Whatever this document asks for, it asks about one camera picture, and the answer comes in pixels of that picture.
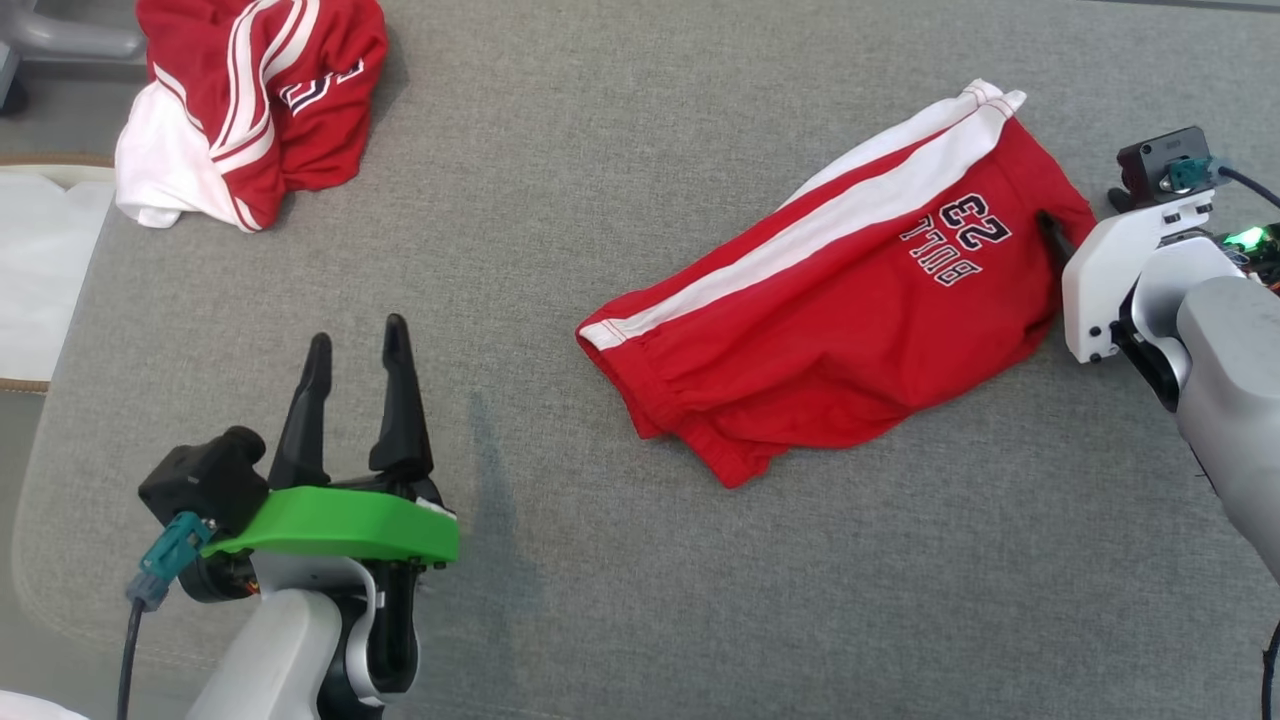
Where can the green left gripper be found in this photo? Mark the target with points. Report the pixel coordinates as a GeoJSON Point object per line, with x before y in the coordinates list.
{"type": "Point", "coordinates": [340, 525]}

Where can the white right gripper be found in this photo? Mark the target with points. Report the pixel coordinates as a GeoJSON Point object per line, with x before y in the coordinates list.
{"type": "Point", "coordinates": [1100, 280]}

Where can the red shorts with white stripe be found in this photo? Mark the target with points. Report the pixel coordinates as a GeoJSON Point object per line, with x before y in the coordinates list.
{"type": "Point", "coordinates": [850, 330]}

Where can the red and white shirt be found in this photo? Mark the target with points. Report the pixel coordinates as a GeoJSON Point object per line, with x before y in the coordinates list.
{"type": "Point", "coordinates": [270, 130]}

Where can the white fabric laundry basket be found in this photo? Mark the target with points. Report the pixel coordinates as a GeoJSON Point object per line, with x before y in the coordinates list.
{"type": "Point", "coordinates": [40, 270]}

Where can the white robot body shell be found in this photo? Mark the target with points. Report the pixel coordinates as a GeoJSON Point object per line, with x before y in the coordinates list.
{"type": "Point", "coordinates": [35, 708]}

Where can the grey furniture leg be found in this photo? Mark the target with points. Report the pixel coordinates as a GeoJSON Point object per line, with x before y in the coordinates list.
{"type": "Point", "coordinates": [70, 38]}

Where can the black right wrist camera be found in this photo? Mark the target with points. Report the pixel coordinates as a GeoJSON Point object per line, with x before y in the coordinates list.
{"type": "Point", "coordinates": [1150, 160]}

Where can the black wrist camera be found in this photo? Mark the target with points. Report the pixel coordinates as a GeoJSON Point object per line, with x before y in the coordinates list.
{"type": "Point", "coordinates": [1150, 160]}
{"type": "Point", "coordinates": [205, 480]}

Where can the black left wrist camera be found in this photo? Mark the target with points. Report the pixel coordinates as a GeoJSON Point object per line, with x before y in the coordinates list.
{"type": "Point", "coordinates": [205, 480]}

